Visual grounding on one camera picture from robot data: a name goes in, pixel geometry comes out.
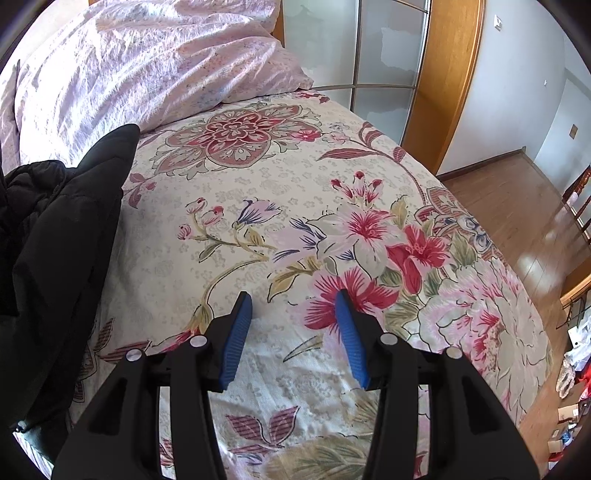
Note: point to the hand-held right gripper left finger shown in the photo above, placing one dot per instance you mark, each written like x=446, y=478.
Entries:
x=233, y=351

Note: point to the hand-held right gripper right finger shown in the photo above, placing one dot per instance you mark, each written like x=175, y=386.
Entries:
x=351, y=342

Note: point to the black puffer jacket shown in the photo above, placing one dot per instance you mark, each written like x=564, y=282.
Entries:
x=55, y=254

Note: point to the floral bed sheet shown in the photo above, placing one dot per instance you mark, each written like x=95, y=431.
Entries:
x=277, y=184

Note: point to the pile of floor clutter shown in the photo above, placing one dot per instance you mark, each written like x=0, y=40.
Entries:
x=572, y=397

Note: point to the wooden chair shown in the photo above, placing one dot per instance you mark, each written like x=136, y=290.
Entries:
x=577, y=198

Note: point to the frosted glass sliding door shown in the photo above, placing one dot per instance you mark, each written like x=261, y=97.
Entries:
x=392, y=60

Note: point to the left floral pillow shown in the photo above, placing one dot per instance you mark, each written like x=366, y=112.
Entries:
x=138, y=60

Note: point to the brown wall plate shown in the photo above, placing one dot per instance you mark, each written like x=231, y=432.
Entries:
x=575, y=130

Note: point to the white wall switch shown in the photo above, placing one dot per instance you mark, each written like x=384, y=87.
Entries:
x=498, y=22

